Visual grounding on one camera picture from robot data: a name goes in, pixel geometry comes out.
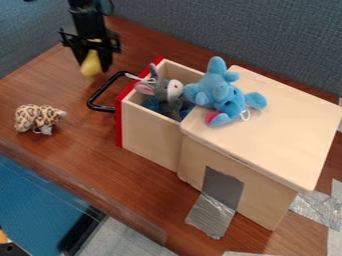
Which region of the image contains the grey plush animal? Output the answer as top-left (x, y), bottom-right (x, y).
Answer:
top-left (133, 62), bottom-right (188, 122)

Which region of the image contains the leopard spotted plush animal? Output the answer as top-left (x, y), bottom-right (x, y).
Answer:
top-left (13, 103), bottom-right (69, 136)

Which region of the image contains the blue plush animal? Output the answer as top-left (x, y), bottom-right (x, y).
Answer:
top-left (181, 55), bottom-right (269, 129)

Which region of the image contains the cabinet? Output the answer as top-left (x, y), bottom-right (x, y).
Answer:
top-left (176, 64), bottom-right (342, 232)

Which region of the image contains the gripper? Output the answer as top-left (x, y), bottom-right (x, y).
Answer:
top-left (56, 27), bottom-right (123, 74)

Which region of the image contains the grey tape strip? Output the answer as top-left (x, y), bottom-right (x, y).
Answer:
top-left (288, 177), bottom-right (342, 233)
top-left (183, 165), bottom-right (246, 241)

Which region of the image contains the drawer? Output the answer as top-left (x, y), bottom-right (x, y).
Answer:
top-left (85, 55), bottom-right (208, 173)

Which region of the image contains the yellow toy banana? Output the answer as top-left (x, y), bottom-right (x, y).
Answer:
top-left (78, 37), bottom-right (106, 79)

